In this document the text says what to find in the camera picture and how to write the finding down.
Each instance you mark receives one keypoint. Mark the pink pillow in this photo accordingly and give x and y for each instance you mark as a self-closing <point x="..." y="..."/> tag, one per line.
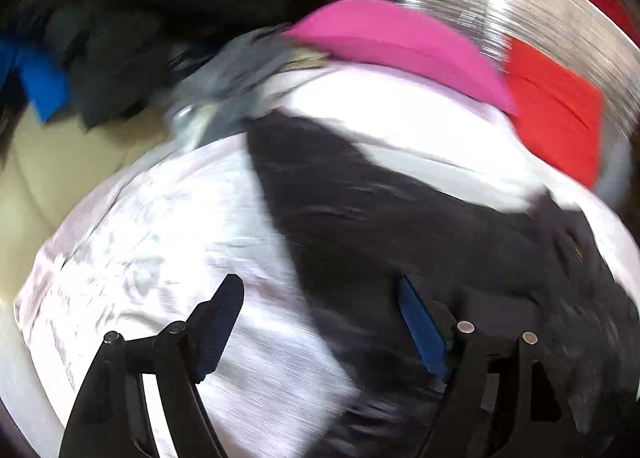
<point x="395" y="41"/>

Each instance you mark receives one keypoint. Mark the pile of dark clothes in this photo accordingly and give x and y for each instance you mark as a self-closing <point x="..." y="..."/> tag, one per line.
<point x="150" y="3"/>

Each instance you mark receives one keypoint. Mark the red pillow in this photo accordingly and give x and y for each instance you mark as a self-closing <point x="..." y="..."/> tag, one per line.
<point x="555" y="113"/>

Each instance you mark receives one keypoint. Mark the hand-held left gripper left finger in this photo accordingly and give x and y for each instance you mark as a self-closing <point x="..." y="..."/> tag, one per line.
<point x="219" y="325"/>

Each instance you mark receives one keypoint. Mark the grey cloth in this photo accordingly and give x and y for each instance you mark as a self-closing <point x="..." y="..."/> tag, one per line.
<point x="235" y="73"/>

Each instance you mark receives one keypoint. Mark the white bedspread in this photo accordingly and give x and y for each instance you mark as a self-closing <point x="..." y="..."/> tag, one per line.
<point x="150" y="248"/>

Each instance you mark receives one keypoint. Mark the blue cloth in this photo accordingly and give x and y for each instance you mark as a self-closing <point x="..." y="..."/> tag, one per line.
<point x="42" y="78"/>

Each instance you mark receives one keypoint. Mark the dark jacket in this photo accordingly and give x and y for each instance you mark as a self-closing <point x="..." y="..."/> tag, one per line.
<point x="375" y="218"/>

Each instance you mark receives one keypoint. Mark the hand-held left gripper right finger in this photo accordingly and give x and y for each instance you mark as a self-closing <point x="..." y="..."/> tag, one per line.
<point x="424" y="333"/>

